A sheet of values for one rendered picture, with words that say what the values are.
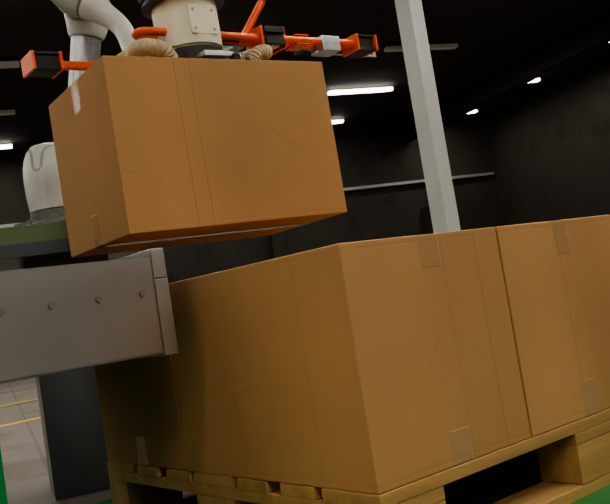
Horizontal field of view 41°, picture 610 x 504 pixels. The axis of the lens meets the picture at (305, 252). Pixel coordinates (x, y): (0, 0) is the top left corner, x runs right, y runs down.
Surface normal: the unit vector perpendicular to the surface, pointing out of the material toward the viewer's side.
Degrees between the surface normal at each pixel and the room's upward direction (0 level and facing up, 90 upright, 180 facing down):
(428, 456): 90
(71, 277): 90
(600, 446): 90
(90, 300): 90
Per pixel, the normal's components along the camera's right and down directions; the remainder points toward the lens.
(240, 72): 0.55, -0.14
